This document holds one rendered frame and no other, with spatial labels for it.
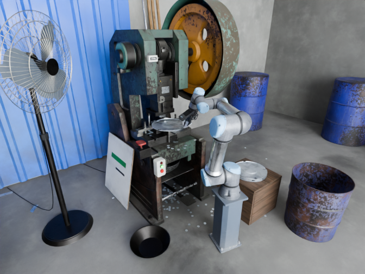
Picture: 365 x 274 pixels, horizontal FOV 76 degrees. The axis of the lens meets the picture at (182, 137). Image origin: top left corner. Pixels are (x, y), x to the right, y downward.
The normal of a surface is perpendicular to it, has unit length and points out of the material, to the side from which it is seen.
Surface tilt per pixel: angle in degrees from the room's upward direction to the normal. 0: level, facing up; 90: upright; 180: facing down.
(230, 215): 90
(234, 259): 0
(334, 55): 90
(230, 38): 74
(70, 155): 90
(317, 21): 90
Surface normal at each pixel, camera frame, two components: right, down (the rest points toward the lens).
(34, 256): 0.00, -0.91
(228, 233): 0.39, 0.37
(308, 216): -0.61, 0.36
